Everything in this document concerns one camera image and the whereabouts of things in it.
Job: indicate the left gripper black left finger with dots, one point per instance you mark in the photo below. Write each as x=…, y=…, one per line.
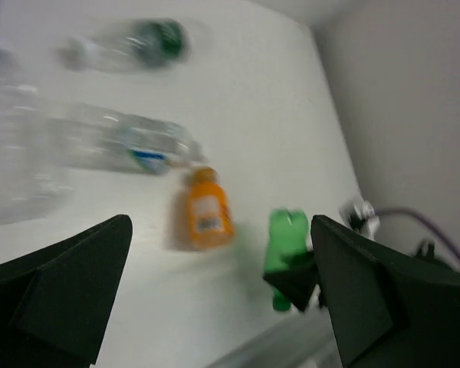
x=55, y=303

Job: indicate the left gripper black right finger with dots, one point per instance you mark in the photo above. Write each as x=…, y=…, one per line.
x=387, y=309

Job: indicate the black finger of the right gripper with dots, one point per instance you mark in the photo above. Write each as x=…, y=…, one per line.
x=294, y=284

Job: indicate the green plastic bottle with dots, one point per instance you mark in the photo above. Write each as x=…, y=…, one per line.
x=288, y=234

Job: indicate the small orange bottle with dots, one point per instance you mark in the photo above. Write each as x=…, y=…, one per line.
x=199, y=215

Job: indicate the small clear plastic bottle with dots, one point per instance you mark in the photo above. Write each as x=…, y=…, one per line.
x=34, y=177

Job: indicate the clear bottle blue white label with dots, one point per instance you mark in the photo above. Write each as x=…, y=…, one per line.
x=107, y=140

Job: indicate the clear bottle green label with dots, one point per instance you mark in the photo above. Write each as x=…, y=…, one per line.
x=128, y=46

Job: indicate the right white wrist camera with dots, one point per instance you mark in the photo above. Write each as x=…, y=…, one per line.
x=359, y=215

